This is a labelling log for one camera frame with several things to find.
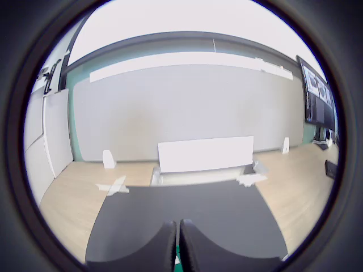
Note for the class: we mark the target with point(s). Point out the round green lid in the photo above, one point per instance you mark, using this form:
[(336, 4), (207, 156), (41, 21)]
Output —
[(178, 249)]

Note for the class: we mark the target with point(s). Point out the dark grey mat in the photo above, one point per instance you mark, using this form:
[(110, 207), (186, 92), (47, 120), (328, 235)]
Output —
[(184, 201)]

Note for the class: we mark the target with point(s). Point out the white tape piece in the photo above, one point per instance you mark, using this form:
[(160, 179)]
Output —
[(116, 185), (251, 179)]

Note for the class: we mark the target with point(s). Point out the grey partition panel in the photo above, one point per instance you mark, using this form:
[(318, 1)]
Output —
[(184, 113)]

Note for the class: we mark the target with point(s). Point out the black keyboard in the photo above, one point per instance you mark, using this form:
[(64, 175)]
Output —
[(331, 169)]

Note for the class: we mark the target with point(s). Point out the white partition panel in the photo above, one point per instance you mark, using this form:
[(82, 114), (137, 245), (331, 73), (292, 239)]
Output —
[(34, 122), (58, 133)]

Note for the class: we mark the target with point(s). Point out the black monitor stand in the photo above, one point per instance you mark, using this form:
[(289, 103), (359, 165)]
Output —
[(321, 133)]

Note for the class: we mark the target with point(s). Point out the black computer monitor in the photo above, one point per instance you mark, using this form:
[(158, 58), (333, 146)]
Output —
[(320, 110)]

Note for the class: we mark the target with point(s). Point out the small white bracket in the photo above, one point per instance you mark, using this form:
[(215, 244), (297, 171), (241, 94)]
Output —
[(286, 146), (108, 161)]

